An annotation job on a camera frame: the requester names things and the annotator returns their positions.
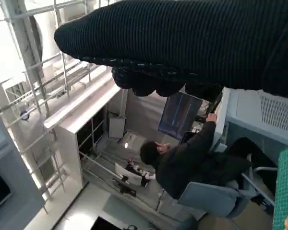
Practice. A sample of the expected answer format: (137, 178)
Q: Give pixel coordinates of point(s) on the black gloved right hand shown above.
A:
(182, 36)

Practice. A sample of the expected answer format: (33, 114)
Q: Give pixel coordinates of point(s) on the computer monitor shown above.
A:
(177, 115)

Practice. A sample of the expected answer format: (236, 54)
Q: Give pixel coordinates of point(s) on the white perforated cabinet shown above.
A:
(249, 115)

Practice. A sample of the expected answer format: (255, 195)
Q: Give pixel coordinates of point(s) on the small white panel board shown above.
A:
(117, 127)

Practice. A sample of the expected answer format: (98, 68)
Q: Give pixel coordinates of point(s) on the grey office chair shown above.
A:
(206, 198)

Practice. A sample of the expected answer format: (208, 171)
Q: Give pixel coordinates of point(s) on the white shelf unit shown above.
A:
(67, 155)

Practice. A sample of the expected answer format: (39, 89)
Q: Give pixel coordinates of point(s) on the grey blue cabinet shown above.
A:
(12, 167)

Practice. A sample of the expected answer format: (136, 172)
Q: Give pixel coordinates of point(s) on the white metal scaffold frame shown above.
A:
(65, 72)

